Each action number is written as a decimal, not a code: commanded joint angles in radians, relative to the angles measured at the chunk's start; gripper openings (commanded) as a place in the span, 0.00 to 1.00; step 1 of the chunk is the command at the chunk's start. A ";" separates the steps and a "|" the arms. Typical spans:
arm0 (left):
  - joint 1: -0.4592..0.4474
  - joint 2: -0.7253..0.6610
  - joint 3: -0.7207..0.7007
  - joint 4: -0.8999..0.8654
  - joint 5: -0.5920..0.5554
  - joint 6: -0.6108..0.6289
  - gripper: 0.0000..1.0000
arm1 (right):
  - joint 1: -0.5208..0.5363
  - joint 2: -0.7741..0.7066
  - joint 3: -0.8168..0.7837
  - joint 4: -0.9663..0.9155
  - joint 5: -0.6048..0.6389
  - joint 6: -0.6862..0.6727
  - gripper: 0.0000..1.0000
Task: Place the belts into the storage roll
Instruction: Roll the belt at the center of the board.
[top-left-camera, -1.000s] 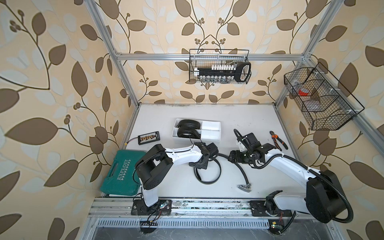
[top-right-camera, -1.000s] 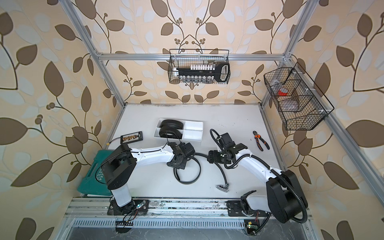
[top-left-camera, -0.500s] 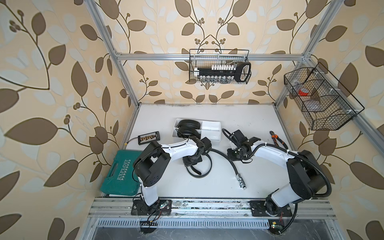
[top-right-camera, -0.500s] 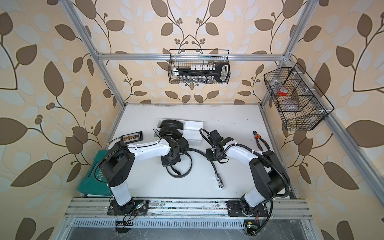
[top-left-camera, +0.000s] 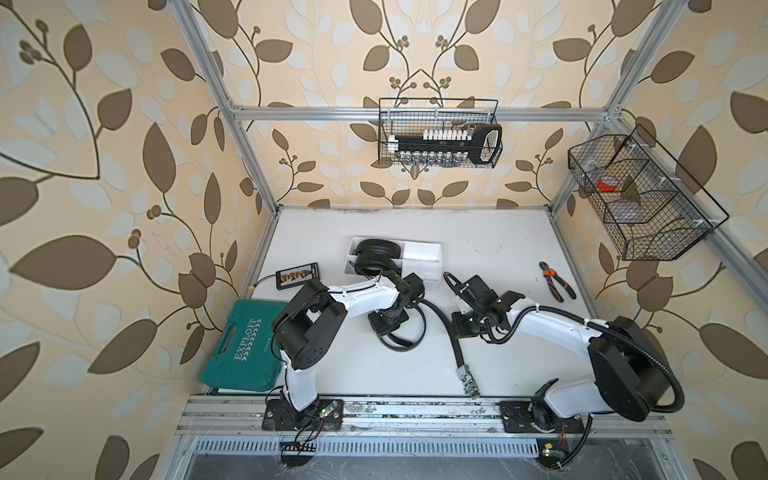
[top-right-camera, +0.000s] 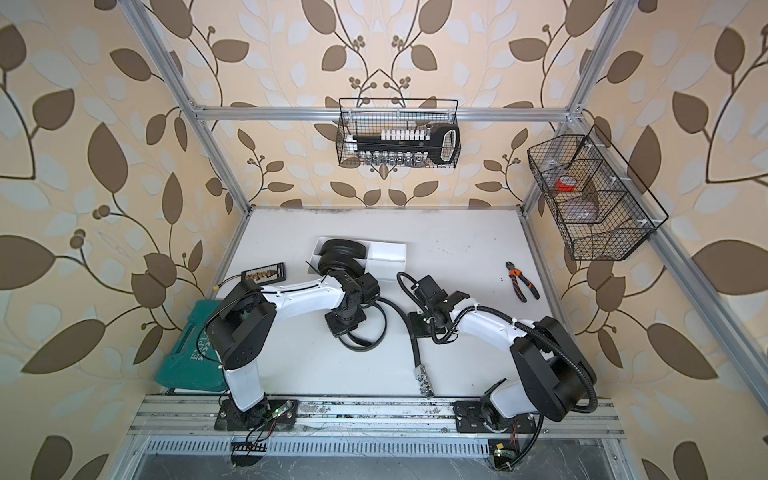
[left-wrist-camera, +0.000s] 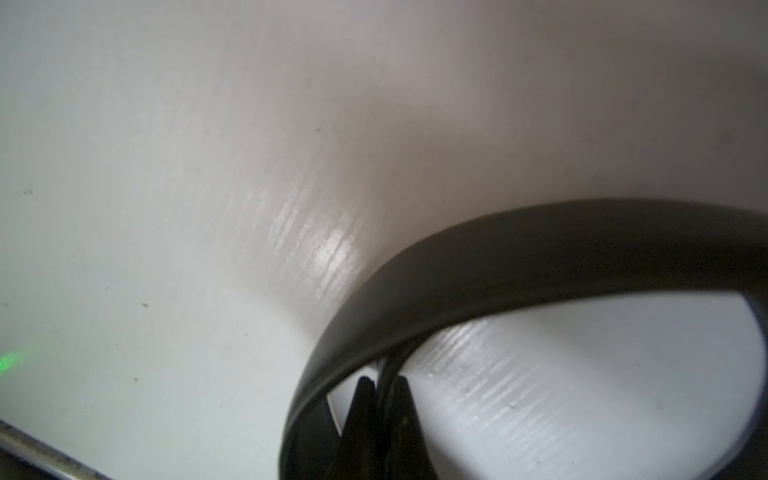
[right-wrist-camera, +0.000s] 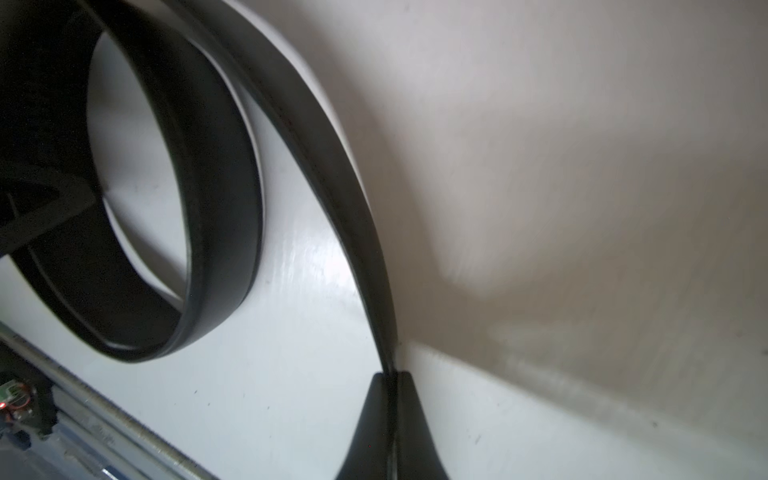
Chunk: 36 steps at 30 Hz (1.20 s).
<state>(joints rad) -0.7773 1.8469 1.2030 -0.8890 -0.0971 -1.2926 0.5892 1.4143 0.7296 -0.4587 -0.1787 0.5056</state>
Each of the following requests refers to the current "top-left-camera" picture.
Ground black belt long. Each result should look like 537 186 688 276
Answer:
353 239 402 258

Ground black socket set rail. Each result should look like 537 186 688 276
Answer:
386 124 503 167

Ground black bit holder box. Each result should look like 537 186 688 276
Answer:
275 262 320 290

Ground back wire basket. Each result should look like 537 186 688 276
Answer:
377 97 503 169

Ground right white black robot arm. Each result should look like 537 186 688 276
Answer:
443 272 685 430

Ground aluminium front rail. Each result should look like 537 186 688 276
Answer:
176 394 673 439

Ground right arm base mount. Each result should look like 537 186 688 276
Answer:
497 400 585 434

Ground right wire basket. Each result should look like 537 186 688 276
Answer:
568 124 730 261

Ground green plastic tool case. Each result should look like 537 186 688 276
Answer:
200 299 287 393

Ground wire basket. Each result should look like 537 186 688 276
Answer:
568 124 730 261
377 97 503 169

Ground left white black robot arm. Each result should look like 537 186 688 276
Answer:
272 270 425 415

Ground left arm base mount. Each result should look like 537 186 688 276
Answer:
262 398 344 432

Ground red item in basket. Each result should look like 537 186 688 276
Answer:
596 175 619 193

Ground orange black pliers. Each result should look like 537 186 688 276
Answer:
539 261 577 303

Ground white divided storage tray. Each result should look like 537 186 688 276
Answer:
342 237 443 284

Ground black belt front loop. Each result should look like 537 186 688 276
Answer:
353 253 401 277

